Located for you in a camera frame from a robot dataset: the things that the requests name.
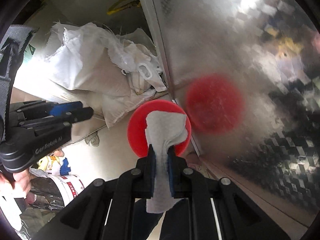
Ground white paper towel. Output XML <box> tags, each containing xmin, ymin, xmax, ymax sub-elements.
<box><xmin>145</xmin><ymin>111</ymin><xmax>188</xmax><ymax>213</ymax></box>

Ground red plastic trash bin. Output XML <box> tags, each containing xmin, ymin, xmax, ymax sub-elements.
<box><xmin>127</xmin><ymin>100</ymin><xmax>191</xmax><ymax>158</ymax></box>

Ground person's left hand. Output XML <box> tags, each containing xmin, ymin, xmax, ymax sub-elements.
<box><xmin>1</xmin><ymin>169</ymin><xmax>31</xmax><ymax>198</ymax></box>

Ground large white woven sack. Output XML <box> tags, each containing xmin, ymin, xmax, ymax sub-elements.
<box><xmin>44</xmin><ymin>23</ymin><xmax>143</xmax><ymax>127</ymax></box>

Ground white red printed bucket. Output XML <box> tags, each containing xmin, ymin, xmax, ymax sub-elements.
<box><xmin>48</xmin><ymin>174</ymin><xmax>85</xmax><ymax>206</ymax></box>

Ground stainless steel cabinet door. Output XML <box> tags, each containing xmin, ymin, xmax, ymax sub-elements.
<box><xmin>153</xmin><ymin>0</ymin><xmax>319</xmax><ymax>225</ymax></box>

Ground yellow gas pipe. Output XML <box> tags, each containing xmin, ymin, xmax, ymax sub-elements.
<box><xmin>107</xmin><ymin>0</ymin><xmax>142</xmax><ymax>15</ymax></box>

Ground white plastic bag with handle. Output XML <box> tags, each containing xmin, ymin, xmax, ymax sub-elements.
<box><xmin>120</xmin><ymin>28</ymin><xmax>167</xmax><ymax>92</ymax></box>

